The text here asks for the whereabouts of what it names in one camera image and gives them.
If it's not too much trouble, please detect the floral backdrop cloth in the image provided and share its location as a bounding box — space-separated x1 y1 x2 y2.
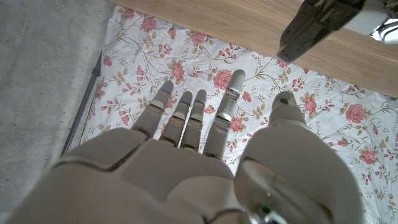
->
62 6 398 224

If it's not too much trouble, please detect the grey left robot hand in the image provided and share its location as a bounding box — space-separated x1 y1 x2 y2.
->
343 0 398 45

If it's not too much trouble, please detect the black backdrop stand pole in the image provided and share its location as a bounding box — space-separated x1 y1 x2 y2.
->
60 51 103 156

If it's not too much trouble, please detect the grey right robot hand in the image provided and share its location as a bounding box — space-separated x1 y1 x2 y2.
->
6 68 366 224

